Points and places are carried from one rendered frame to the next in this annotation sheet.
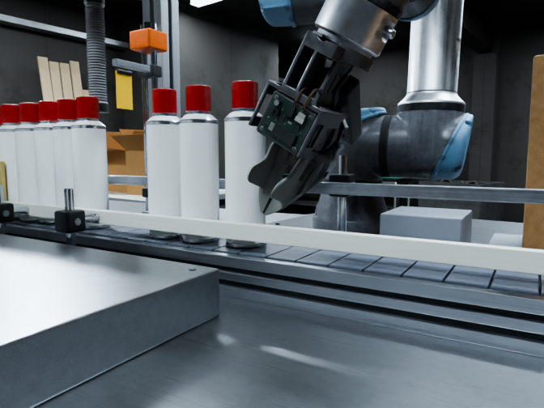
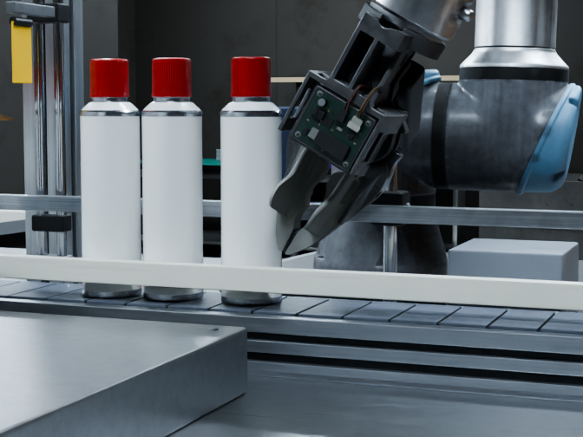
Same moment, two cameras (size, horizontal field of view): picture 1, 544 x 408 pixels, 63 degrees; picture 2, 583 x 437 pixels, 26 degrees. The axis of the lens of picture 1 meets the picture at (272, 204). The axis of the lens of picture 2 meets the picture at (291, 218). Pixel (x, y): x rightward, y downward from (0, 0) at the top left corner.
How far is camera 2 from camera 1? 51 cm
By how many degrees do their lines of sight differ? 10
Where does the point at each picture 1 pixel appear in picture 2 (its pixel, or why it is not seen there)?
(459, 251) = (556, 291)
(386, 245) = (468, 289)
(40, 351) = (126, 401)
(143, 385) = not seen: outside the picture
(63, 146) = not seen: outside the picture
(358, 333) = (437, 399)
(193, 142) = (171, 146)
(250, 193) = (265, 224)
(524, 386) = not seen: outside the picture
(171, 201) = (125, 238)
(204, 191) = (186, 220)
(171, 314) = (208, 381)
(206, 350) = (262, 420)
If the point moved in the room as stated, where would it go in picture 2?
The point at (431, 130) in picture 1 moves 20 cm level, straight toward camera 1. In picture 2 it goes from (516, 114) to (519, 115)
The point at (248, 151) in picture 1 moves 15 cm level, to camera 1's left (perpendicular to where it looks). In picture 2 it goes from (262, 161) to (76, 163)
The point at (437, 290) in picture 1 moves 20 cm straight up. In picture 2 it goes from (532, 340) to (537, 65)
